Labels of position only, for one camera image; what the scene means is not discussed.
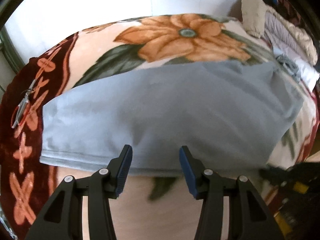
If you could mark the green metal bed frame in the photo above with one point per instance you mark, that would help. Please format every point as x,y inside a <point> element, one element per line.
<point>10,53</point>

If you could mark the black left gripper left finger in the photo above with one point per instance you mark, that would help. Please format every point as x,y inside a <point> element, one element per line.
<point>61,216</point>

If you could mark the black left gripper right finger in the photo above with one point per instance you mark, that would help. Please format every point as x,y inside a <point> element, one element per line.
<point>231,208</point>

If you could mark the folded grey striped cloth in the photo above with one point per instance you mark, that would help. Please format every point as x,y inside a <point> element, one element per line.
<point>290,67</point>

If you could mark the silver scissors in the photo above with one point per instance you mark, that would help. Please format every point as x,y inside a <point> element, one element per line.
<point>24,105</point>

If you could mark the grey sweat pants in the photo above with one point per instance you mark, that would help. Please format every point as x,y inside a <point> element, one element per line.
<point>230,117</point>

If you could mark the beige puffer jacket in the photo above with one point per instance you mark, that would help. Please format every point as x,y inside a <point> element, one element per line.
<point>259,19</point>

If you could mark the floral plush blanket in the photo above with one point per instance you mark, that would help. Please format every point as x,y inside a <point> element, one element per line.
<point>149,208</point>

